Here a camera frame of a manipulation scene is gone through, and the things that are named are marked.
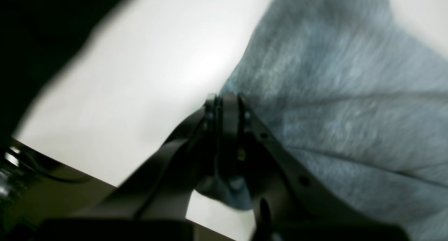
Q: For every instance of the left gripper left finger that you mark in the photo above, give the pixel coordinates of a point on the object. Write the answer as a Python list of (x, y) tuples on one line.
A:
[(151, 204)]

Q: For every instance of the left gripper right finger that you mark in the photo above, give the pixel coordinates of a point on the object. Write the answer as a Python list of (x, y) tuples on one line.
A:
[(289, 202)]

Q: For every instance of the grey T-shirt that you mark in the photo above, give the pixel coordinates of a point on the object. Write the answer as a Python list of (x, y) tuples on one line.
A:
[(359, 102)]

